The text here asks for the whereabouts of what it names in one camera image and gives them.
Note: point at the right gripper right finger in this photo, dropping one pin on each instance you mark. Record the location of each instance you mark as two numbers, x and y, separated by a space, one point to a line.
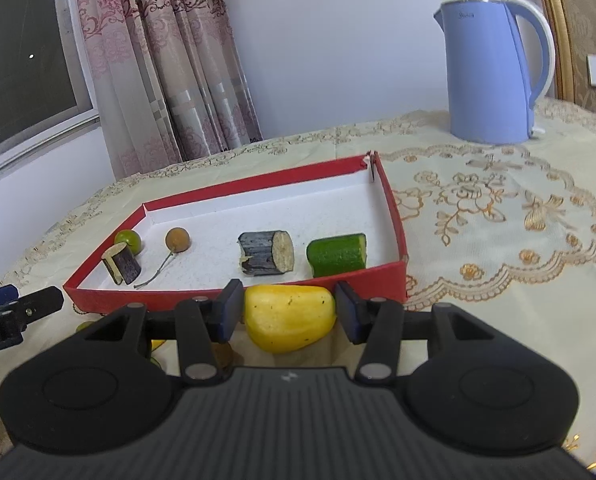
354 313

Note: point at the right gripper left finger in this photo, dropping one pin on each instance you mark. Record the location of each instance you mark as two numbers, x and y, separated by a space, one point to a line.
224 312

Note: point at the green lime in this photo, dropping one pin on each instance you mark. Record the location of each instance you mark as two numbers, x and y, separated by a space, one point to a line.
84 326
131 238

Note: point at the yellow fruit piece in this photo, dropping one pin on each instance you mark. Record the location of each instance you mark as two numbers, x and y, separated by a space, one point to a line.
155 344
286 318

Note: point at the green cucumber piece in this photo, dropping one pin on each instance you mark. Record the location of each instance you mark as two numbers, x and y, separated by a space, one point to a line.
157 364
337 254

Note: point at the dark eggplant piece round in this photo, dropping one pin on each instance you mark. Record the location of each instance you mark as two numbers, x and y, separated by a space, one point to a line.
266 253

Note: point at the brown longan with stem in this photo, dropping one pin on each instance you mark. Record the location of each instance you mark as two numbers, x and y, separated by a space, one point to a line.
177 240

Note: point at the dark eggplant piece notched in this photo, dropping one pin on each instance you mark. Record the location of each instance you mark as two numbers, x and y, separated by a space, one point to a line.
121 264

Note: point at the red shallow cardboard box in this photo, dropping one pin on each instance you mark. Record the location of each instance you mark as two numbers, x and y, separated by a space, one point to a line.
313 225

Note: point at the cream embroidered tablecloth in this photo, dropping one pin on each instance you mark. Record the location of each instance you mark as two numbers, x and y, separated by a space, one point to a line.
507 233

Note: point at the pink floral curtain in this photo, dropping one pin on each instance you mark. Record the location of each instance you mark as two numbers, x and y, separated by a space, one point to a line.
168 82

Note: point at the blue electric kettle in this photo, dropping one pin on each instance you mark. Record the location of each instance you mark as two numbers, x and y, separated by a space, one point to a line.
491 96

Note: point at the window with white frame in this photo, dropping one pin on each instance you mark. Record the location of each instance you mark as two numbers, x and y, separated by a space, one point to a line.
46 92

